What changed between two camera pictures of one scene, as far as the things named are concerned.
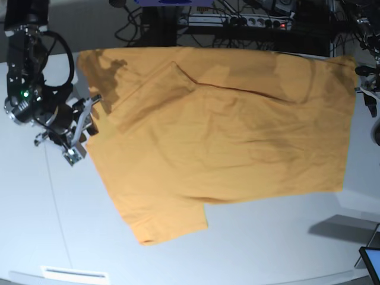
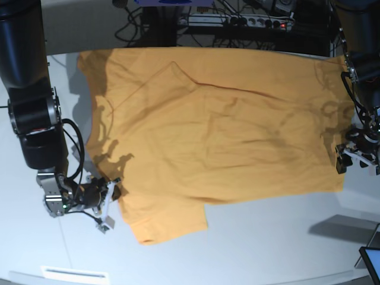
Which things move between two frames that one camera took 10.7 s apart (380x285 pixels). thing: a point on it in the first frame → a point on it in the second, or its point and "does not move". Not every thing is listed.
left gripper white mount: [92, 129] → [110, 196]
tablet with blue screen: [371, 257] does not move
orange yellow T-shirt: [179, 128] does not move
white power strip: [238, 21] does not move
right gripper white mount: [371, 100] → [344, 160]
